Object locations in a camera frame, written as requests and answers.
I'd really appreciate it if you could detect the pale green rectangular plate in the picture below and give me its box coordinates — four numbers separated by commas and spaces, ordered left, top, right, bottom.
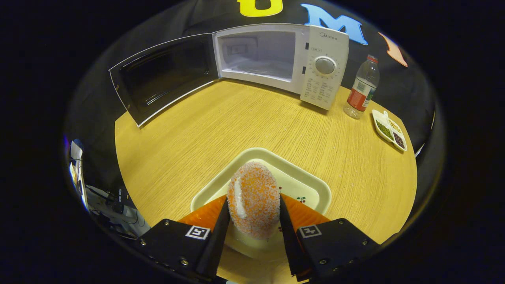
191, 148, 332, 262

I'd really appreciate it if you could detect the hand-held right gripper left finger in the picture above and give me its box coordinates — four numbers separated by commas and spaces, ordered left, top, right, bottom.
135, 194, 232, 283

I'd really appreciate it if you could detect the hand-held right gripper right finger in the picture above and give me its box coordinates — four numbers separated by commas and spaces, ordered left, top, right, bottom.
278, 193, 382, 282

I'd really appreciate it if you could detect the grey floor equipment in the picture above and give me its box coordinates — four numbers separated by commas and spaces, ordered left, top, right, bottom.
65, 138, 151, 241

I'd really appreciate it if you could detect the orange crumbed food piece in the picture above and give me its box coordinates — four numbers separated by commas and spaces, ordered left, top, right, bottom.
229, 162, 281, 240

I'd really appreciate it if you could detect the white microwave oven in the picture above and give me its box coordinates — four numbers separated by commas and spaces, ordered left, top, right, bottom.
109, 23, 350, 127

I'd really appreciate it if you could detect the white divided dish with beans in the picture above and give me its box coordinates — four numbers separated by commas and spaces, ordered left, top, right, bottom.
372, 110, 408, 152

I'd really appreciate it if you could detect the clear bottle red label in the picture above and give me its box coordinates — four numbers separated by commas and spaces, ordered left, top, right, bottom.
343, 54, 380, 120

